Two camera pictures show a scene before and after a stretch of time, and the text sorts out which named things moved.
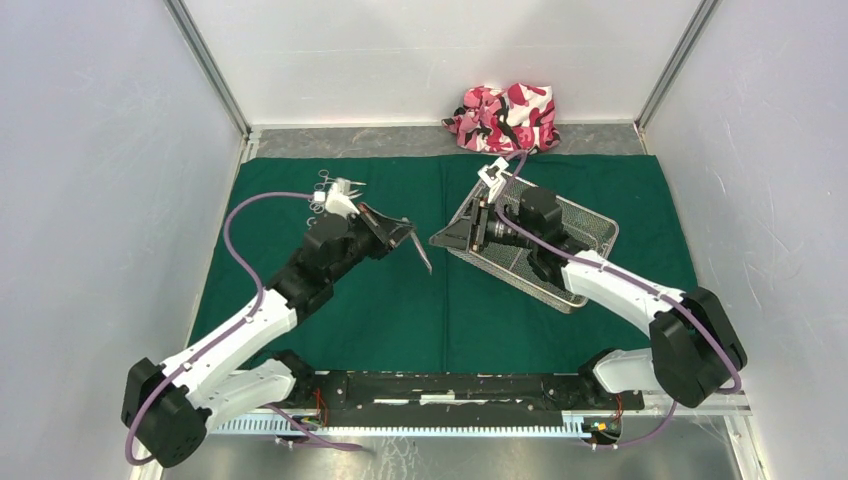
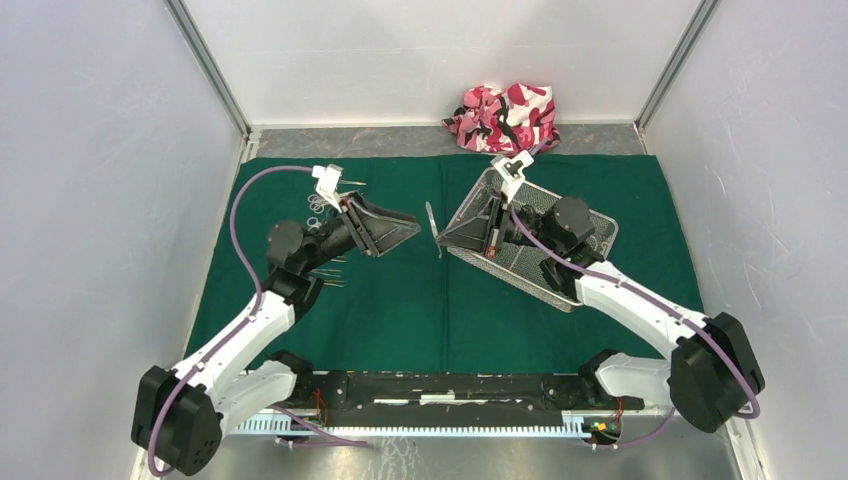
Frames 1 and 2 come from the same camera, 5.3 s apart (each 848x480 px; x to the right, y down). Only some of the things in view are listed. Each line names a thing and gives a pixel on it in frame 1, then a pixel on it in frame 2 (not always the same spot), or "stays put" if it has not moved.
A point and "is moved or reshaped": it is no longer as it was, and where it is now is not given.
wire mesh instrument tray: (507, 266) stays put
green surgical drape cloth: (459, 317) stays put
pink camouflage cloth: (520, 117) stays put
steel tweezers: (421, 251) is moved or reshaped
